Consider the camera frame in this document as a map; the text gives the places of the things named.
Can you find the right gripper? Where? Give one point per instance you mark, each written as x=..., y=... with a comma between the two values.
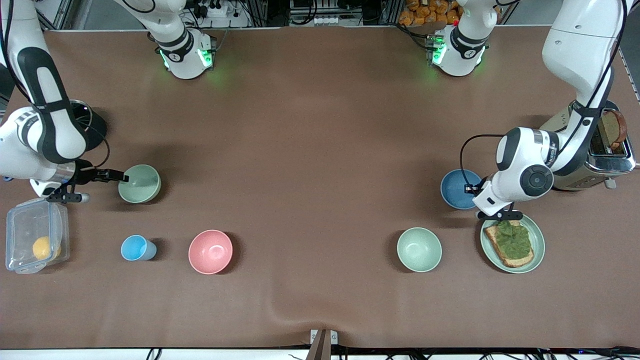
x=88, y=174

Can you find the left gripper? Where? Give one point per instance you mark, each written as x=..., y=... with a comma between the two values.
x=478, y=188

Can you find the blue bowl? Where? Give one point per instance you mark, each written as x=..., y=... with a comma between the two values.
x=455, y=189

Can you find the pale green bowl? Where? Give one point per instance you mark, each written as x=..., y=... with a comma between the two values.
x=142, y=183
x=419, y=249

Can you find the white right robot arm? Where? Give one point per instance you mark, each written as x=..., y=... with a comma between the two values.
x=55, y=125

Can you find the pink bowl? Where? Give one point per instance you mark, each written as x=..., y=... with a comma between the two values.
x=210, y=251

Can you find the green lettuce leaf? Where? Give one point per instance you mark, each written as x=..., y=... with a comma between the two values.
x=515, y=240

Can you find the pale green plate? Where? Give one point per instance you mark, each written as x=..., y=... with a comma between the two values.
x=537, y=240

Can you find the toasted bread slice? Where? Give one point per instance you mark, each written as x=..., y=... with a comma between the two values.
x=517, y=260

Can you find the clear plastic lidded container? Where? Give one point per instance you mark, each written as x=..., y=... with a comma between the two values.
x=27, y=225

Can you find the yellow lemon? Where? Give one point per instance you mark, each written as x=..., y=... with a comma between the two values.
x=45, y=248

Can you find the light blue cup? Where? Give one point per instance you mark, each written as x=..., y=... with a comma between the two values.
x=136, y=248

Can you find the beige metal toaster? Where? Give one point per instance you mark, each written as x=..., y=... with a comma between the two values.
x=610, y=162

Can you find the dark crust toast slice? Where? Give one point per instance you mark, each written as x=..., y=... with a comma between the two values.
x=612, y=127

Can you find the brown table cloth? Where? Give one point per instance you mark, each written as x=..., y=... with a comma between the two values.
x=320, y=150

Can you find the bag of orange fruits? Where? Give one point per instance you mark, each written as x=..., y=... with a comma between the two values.
x=430, y=11

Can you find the metal table clamp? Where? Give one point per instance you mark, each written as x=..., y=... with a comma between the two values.
x=323, y=340

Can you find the white power strip with plugs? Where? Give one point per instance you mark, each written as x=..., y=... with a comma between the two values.
x=215, y=9

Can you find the small white socket strip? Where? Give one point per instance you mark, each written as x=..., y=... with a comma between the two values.
x=326, y=20

